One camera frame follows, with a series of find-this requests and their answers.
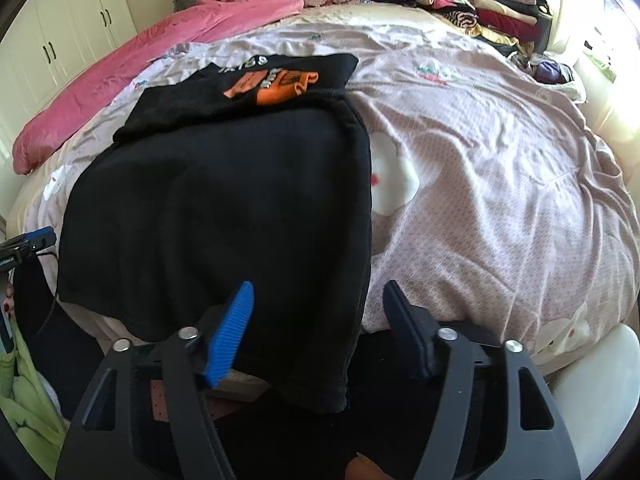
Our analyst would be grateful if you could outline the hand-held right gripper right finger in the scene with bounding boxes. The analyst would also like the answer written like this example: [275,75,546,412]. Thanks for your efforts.
[382,280,582,480]

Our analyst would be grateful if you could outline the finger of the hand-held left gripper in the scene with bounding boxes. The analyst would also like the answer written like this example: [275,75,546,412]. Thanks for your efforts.
[17,226,57,257]

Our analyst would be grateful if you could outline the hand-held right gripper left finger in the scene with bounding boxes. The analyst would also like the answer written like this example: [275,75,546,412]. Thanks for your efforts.
[56,280,257,480]

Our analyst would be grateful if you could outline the black sweater with orange cuffs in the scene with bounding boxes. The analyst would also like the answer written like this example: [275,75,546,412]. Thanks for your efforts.
[57,52,373,415]

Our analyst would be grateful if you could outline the pile of folded clothes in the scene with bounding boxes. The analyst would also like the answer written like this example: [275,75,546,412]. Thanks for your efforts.
[409,0,551,46]

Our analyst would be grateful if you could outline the person's right hand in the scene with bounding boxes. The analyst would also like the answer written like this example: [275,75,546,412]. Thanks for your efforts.
[345,452,396,480]

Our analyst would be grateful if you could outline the person's black pants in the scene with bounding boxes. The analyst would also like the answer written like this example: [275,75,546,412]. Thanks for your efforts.
[22,265,501,480]

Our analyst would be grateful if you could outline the green cloth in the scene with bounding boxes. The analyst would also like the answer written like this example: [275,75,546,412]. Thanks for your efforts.
[0,320,68,478]

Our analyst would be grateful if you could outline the pink printed bed cover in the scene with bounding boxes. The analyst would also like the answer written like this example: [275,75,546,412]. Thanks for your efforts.
[30,25,640,376]

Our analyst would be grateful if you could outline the pink quilt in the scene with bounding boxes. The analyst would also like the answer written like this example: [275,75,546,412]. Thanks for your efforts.
[12,0,305,176]

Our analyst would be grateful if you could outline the white wardrobe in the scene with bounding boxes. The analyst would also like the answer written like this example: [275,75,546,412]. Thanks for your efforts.
[0,0,138,133]

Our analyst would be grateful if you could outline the floral laundry bag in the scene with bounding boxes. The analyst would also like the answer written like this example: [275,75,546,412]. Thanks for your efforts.
[510,52,588,103]

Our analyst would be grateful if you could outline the cream bed sheet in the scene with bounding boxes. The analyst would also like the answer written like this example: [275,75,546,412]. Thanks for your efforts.
[5,6,453,241]

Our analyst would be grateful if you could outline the grey bedside cabinet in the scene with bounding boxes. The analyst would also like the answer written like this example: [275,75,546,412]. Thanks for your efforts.
[535,10,555,56]

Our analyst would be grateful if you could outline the cream curtain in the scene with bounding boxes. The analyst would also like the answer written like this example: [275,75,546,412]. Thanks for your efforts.
[537,0,640,161]

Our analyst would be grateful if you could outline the window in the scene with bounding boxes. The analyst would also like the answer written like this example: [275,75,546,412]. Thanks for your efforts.
[585,0,640,86]

